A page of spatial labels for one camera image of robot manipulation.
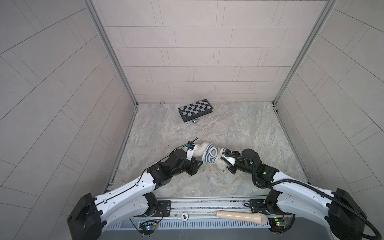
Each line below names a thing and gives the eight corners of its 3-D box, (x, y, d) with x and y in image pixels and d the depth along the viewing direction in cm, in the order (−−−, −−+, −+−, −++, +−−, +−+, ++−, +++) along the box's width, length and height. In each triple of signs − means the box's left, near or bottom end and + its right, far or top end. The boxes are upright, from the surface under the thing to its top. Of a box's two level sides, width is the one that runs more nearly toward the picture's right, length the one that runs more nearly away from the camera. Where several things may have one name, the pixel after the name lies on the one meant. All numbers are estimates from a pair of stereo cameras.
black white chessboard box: (184, 122, 107) (184, 119, 104) (178, 111, 114) (178, 108, 111) (213, 111, 114) (213, 108, 111) (205, 101, 120) (206, 98, 118)
